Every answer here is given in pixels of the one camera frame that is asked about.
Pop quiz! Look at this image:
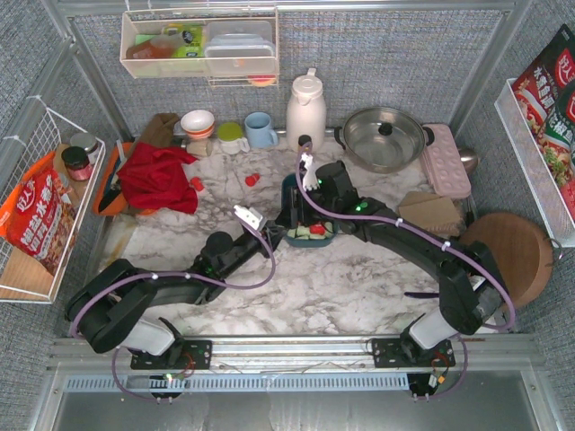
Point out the green coffee capsule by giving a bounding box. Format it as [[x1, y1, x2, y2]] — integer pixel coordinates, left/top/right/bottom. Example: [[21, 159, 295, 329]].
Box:
[[295, 226, 310, 238]]

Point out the teal storage basket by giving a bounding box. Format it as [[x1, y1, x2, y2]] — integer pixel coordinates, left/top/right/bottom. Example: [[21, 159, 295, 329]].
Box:
[[275, 174, 339, 248]]

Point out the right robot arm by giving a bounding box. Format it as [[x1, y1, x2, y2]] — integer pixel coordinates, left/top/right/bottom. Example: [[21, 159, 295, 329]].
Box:
[[296, 136, 516, 366]]

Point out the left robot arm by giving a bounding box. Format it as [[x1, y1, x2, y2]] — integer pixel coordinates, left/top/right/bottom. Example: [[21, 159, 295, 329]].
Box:
[[65, 206, 288, 373]]

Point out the orange juice bottle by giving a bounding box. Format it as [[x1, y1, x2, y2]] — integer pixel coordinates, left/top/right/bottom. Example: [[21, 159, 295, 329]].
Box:
[[298, 135, 313, 154]]

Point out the steel pot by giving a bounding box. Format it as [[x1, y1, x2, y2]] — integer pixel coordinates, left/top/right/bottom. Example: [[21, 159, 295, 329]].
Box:
[[333, 107, 435, 174]]

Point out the white thermos jug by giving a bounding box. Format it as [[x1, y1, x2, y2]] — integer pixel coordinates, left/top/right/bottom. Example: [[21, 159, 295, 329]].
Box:
[[286, 68, 327, 152]]

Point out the blue mug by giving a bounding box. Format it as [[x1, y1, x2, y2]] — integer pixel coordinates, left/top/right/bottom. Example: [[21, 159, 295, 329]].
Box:
[[244, 112, 279, 149]]

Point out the brown cardboard sheet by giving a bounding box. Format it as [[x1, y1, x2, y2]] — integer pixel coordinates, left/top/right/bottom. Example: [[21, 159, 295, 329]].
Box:
[[398, 191, 463, 236]]

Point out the green lidded cup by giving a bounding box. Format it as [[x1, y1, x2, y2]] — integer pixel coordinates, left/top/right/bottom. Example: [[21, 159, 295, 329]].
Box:
[[217, 122, 250, 155]]

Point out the pink egg tray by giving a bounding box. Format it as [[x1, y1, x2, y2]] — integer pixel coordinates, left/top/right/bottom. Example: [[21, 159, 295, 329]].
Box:
[[420, 123, 471, 199]]

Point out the white orange bowl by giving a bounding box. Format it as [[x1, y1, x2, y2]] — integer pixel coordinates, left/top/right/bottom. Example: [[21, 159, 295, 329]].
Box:
[[180, 110, 215, 139]]

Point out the red cloth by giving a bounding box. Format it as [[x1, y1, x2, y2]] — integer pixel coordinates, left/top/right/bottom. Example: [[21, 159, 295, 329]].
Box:
[[118, 142, 199, 215]]

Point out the olive brown cloth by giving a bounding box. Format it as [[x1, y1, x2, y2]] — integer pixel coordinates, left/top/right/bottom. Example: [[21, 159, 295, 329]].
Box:
[[139, 113, 180, 148]]

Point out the orange tray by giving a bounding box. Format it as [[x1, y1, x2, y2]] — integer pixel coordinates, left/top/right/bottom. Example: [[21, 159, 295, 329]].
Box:
[[92, 143, 155, 216]]

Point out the black knife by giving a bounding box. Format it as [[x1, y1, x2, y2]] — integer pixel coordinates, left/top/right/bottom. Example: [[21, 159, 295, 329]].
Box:
[[98, 188, 120, 214]]

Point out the clear plastic food box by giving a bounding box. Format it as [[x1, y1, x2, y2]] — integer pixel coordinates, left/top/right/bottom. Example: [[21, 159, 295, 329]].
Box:
[[203, 20, 276, 76]]

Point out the white mesh rack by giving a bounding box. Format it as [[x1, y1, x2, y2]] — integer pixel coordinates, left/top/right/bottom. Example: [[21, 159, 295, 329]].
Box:
[[494, 78, 574, 248]]

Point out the round wooden board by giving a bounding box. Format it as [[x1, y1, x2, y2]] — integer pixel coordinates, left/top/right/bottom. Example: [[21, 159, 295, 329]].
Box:
[[460, 212, 553, 308]]

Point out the green drink bottle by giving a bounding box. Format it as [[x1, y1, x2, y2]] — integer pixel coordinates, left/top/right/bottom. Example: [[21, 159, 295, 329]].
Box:
[[162, 23, 206, 58]]

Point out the metal lid jar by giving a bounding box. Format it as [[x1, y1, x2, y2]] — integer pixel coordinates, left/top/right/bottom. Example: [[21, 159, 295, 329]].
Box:
[[70, 132, 99, 164]]

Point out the dark lid jar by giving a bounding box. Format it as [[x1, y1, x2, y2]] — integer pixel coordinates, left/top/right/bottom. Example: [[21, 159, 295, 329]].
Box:
[[61, 146, 93, 181]]

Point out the red seasoning packet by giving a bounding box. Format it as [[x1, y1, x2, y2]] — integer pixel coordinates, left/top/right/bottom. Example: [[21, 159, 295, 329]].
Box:
[[511, 23, 574, 216]]

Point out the red snack bag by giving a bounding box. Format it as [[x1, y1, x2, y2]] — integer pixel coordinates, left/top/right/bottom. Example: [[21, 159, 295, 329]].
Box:
[[1, 152, 75, 276]]

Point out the clear wall shelf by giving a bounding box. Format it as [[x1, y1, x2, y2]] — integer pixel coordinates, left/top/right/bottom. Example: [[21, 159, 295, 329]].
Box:
[[119, 6, 279, 86]]

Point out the white wire basket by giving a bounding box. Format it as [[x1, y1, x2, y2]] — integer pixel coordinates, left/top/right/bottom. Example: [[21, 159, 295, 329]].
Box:
[[1, 105, 106, 303]]

